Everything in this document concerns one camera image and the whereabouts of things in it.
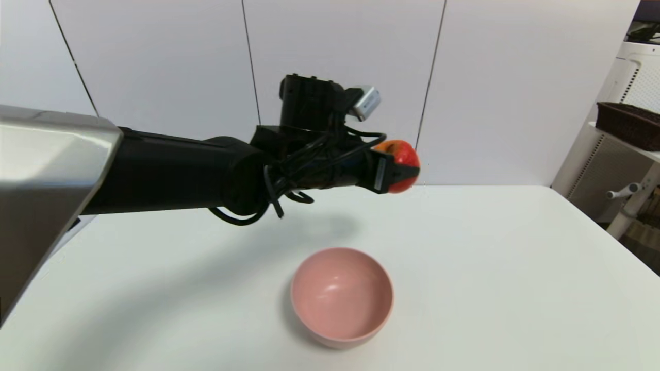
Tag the pink bowl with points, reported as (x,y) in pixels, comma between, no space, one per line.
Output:
(341,300)

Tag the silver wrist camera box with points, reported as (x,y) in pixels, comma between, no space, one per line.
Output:
(367,103)

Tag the white perforated shelf unit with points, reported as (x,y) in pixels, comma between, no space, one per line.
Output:
(593,170)

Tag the dark purple panel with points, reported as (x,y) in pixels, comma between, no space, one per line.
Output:
(649,10)

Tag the dark brown woven basket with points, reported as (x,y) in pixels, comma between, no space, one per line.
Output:
(628,125)

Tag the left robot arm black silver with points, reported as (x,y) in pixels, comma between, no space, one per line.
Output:
(170,170)

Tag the black item on shelf unit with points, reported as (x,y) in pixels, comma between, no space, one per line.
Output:
(644,33)

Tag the red yellow apple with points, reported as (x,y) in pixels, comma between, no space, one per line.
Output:
(407,152)

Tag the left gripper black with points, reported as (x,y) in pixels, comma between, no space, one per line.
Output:
(309,103)

